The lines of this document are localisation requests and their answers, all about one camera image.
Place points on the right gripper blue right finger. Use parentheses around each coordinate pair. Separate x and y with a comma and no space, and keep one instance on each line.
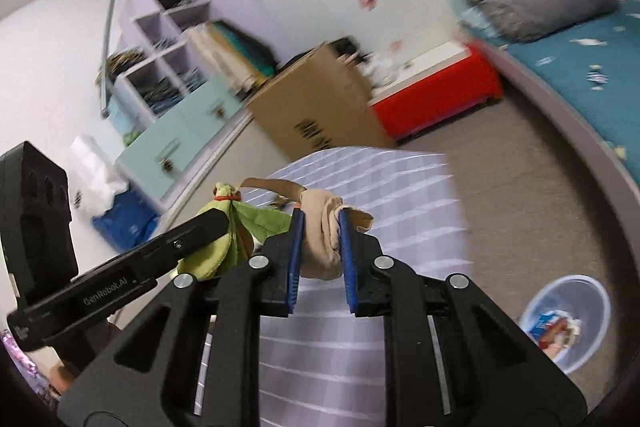
(347,256)

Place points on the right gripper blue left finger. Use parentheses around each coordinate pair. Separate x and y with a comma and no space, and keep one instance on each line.
(295,257)

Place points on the green cloth bag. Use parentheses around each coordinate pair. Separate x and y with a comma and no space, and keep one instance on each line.
(247,225)

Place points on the blue snack wrapper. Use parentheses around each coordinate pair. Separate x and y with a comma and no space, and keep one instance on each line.
(542,324)

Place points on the orange white snack bag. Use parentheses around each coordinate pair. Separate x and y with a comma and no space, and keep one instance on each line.
(562,335)

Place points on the blue plastic trash bucket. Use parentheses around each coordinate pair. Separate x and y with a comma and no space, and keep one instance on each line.
(576,297)

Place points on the white paper shopping bag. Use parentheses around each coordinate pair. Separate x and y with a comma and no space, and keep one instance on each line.
(94,181)

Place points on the blue storage box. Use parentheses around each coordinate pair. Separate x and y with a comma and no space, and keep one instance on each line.
(128,224)

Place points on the brown cardboard box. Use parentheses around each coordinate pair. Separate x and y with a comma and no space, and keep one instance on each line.
(315,104)

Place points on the grey checked tablecloth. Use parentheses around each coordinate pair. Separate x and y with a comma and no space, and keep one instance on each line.
(322,366)

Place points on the purple teal shelf cabinet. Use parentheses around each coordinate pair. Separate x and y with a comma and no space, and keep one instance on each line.
(182,111)

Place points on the teal quilted mattress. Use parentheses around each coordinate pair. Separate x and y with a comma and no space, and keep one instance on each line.
(593,65)

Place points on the teal bunk bed frame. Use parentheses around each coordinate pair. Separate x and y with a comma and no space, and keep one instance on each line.
(615,182)

